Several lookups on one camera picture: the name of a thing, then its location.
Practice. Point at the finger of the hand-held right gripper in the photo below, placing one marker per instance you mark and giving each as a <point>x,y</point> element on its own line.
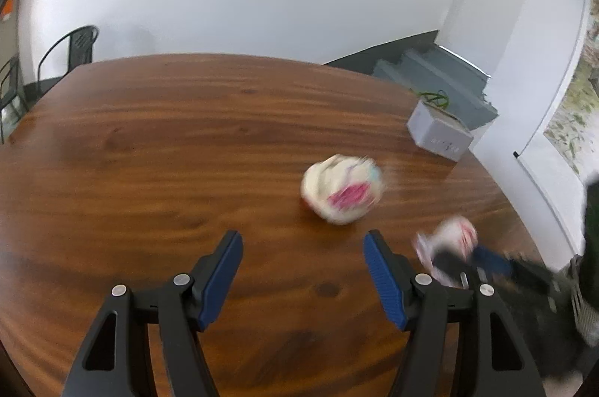
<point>451,266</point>
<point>493,262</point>

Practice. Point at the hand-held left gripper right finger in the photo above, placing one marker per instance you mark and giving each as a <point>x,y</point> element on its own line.
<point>386,280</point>

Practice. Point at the large white pink wrapper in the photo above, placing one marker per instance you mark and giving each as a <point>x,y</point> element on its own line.
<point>341,186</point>

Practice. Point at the wooden desktop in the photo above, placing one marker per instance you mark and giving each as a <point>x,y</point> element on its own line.
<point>164,144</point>

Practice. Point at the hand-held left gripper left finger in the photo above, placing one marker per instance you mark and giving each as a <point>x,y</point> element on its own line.
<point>222,275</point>

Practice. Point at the grey staircase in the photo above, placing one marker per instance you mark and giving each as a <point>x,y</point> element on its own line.
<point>435,69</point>

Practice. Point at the small white pink wrapper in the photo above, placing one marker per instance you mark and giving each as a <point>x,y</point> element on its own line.
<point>456,233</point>

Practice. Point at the hanging scroll painting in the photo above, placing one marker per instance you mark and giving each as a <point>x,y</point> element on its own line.
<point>575,121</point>

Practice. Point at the black metal chair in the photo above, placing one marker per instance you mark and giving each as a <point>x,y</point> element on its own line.
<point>83,43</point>
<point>11,97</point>

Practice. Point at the orange wall sign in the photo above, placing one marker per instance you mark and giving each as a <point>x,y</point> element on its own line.
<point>6,9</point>

